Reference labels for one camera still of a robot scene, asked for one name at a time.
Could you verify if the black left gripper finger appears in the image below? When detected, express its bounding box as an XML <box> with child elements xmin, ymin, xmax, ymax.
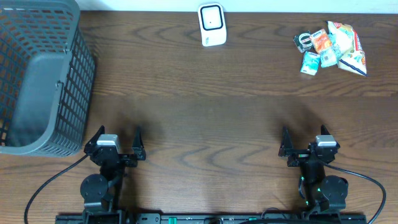
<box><xmin>85</xmin><ymin>125</ymin><xmax>104</xmax><ymax>147</ymax></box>
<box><xmin>132</xmin><ymin>126</ymin><xmax>145</xmax><ymax>155</ymax></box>

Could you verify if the teal tissue pack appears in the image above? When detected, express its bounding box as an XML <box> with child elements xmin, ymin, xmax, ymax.
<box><xmin>300</xmin><ymin>52</ymin><xmax>320</xmax><ymax>76</ymax></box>

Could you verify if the teal snack wrapper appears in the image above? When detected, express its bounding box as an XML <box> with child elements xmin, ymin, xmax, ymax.
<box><xmin>320</xmin><ymin>34</ymin><xmax>343</xmax><ymax>68</ymax></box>

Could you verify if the small orange snack packet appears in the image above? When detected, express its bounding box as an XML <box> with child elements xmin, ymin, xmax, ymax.
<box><xmin>310</xmin><ymin>29</ymin><xmax>332</xmax><ymax>54</ymax></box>

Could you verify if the large orange wipes pack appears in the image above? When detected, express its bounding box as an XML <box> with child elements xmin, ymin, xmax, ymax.
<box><xmin>327</xmin><ymin>21</ymin><xmax>367</xmax><ymax>77</ymax></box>

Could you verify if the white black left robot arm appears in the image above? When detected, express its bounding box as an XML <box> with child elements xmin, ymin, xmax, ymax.
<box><xmin>80</xmin><ymin>126</ymin><xmax>146</xmax><ymax>224</ymax></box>

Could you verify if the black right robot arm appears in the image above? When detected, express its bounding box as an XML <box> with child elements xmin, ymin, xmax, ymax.
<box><xmin>278</xmin><ymin>125</ymin><xmax>348</xmax><ymax>220</ymax></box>

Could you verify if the white barcode scanner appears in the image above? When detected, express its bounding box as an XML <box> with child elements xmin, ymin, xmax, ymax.
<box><xmin>197</xmin><ymin>2</ymin><xmax>227</xmax><ymax>47</ymax></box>

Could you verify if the grey plastic mesh basket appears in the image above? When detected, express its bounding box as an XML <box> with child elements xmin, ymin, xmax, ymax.
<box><xmin>1</xmin><ymin>0</ymin><xmax>96</xmax><ymax>157</ymax></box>

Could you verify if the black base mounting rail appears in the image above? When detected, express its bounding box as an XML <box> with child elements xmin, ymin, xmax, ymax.
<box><xmin>55</xmin><ymin>212</ymin><xmax>366</xmax><ymax>224</ymax></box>

